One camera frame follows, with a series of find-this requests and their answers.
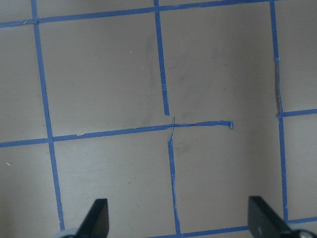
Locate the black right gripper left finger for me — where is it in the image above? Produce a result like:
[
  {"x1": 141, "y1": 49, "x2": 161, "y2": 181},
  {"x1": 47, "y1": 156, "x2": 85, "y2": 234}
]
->
[{"x1": 75, "y1": 198, "x2": 109, "y2": 238}]

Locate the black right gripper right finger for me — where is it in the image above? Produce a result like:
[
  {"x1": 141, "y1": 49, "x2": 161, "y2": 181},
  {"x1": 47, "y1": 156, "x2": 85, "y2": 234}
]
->
[{"x1": 248, "y1": 196, "x2": 292, "y2": 238}]

